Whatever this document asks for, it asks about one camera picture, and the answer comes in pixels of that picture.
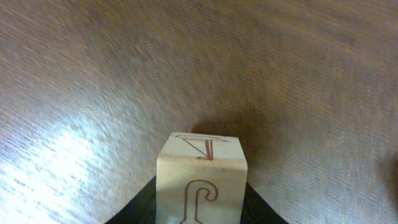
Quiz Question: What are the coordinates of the wooden J letter block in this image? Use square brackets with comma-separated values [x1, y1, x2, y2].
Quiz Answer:
[155, 133, 248, 224]

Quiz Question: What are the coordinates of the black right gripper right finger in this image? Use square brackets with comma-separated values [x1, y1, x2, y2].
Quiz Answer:
[241, 182, 288, 224]

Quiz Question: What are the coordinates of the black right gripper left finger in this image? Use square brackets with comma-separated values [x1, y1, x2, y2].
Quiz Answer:
[105, 176, 156, 224]

